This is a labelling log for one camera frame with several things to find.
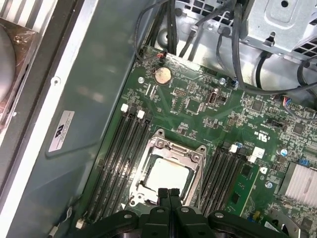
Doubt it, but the green motherboard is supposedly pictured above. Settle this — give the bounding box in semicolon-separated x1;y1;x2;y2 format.
84;46;317;238

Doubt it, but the green RAM stick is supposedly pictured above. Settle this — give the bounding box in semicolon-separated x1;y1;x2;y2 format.
226;162;262;219

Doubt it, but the black RAM slot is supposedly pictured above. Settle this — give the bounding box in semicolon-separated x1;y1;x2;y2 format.
210;143;240;218
101;110;146;219
75;104;129;229
195;146;223;216
91;113;136;221
112;119;152;215
202;145;231;216

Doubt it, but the silver CPU chip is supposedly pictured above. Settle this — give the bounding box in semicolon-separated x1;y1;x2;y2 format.
143;158;198;199

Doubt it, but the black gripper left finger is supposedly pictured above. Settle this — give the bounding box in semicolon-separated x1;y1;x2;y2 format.
84;188;171;238

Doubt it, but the white certification sticker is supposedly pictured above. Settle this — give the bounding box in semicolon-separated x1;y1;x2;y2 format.
48;110;75;154

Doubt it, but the round coin cell battery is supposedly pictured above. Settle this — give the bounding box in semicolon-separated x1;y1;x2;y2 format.
153;66;172;85

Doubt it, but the finned chipset heatsink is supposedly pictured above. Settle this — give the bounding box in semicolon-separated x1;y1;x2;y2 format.
278;162;317;203

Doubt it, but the metal socket cover frame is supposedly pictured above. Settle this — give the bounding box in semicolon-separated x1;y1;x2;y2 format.
130;138;203;206

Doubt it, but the CPU socket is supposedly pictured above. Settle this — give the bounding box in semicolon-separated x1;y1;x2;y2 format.
127;128;209;208

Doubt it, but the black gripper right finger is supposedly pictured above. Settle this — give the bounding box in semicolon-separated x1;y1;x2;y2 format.
170;188;289;238

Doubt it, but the thick black wire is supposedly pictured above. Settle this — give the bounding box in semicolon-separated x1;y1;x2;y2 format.
166;0;179;57
146;0;169;50

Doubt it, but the metal locking lever wire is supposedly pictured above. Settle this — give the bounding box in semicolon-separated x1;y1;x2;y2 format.
194;146;209;206

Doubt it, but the black open PC case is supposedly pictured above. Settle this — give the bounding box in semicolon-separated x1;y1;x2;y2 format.
0;0;317;238

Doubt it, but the long dark cable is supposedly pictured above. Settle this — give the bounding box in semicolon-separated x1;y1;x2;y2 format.
231;0;317;96

